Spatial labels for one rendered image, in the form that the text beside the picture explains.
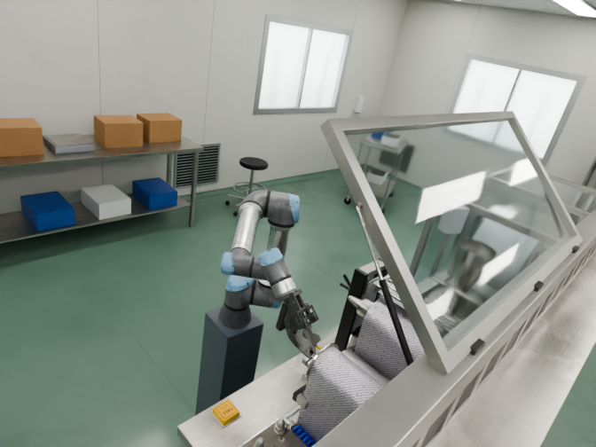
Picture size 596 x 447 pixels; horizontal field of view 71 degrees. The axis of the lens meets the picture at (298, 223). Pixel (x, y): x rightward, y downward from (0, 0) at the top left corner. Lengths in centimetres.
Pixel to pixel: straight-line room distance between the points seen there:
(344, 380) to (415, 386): 50
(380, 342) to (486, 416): 42
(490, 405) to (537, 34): 587
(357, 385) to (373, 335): 23
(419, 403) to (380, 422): 9
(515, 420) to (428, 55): 644
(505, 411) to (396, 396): 48
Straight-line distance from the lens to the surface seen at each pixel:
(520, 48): 675
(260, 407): 171
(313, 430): 148
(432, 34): 728
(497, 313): 110
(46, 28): 429
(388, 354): 146
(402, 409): 79
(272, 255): 135
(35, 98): 435
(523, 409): 127
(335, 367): 132
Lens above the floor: 220
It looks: 26 degrees down
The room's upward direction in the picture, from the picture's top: 11 degrees clockwise
